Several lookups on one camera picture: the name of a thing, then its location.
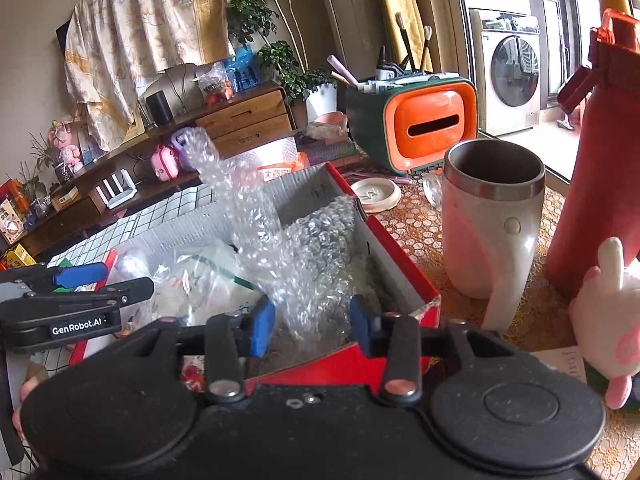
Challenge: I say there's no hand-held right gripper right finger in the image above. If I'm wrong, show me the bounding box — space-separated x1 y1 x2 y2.
350 295 506 407

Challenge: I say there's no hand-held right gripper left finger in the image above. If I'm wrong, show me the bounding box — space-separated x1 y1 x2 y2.
125 296 277 405

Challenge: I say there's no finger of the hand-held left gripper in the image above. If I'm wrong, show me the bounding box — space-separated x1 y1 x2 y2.
45 276 155 311
22 261 111 292

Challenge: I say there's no red cardboard box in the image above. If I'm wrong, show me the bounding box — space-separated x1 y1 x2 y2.
67 162 443 396

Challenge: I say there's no clear bubble wrap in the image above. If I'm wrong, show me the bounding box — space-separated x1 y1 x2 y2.
172 127 371 356

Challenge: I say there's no person's left hand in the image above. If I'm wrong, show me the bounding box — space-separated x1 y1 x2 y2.
12 362 51 433

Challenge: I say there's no yellow cardboard box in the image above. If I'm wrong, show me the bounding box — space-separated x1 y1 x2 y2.
5 243 37 268

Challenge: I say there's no small flat shelf box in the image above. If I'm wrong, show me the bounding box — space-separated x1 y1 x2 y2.
50 185 78 211

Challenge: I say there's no white router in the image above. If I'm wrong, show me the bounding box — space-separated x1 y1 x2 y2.
95 170 138 209

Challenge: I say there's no white and yellow box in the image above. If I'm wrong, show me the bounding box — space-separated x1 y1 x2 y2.
0 196 23 246

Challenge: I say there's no brown lace tablecloth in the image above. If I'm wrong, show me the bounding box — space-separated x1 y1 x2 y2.
350 145 640 480

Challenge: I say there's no red gift box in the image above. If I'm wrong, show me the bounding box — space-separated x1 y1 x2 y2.
0 177 26 202

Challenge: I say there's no small spider plant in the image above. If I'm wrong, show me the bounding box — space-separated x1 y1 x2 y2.
20 132 62 196

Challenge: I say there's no white round lid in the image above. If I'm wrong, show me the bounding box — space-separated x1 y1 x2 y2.
350 178 402 212

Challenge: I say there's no pink doll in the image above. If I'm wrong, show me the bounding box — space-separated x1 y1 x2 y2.
47 120 83 176

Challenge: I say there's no pink toy case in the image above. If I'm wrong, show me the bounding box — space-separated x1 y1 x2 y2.
151 144 181 181

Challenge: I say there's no purple kettlebell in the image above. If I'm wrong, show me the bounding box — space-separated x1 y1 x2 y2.
172 130 197 171

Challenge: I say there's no white steel-rimmed tumbler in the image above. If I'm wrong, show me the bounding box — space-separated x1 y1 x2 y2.
442 140 546 333

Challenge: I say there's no clear glass cup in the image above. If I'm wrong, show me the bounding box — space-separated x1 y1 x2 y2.
422 172 448 208

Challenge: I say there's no clear plastic storage box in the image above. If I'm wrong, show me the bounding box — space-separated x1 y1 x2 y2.
300 137 361 166

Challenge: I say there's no black cylinder speaker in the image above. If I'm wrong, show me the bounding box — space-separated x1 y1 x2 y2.
145 91 172 127

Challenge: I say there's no wooden TV cabinet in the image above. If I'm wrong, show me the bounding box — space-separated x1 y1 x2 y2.
20 80 296 256

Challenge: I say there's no white printed paper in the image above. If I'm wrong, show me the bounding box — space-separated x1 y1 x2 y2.
530 345 588 386

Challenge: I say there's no pink plastic item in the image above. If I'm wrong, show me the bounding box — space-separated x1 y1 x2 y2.
315 111 349 133

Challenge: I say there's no orange and green desk organizer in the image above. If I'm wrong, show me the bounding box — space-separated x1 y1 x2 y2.
345 74 478 171

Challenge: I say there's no clear bag of fruit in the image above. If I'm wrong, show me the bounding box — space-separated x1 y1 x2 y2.
195 62 236 106

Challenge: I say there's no white plant pot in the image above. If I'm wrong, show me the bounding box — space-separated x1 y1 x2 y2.
304 82 338 123

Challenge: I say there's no bunch of pens and brushes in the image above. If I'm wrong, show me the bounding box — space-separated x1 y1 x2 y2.
327 12 436 93

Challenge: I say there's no floral yellow-white cloth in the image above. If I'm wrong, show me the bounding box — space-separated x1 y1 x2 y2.
64 0 236 151

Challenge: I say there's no pink plush rabbit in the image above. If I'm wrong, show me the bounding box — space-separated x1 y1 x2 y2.
567 237 640 411

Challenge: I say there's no blue plastic bag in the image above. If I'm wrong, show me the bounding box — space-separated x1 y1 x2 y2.
222 45 262 88

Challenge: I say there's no red water bottle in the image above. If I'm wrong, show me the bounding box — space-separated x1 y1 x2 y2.
545 8 640 301

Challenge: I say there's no white washing machine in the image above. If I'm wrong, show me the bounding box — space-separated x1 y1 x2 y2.
470 7 543 136

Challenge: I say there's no tall green potted plant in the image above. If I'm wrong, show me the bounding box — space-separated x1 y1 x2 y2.
220 0 338 106

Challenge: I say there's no covered standing air conditioner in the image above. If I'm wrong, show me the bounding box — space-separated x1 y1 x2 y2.
300 0 386 91

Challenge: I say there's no yellow curtain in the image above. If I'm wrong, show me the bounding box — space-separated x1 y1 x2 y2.
372 0 436 73

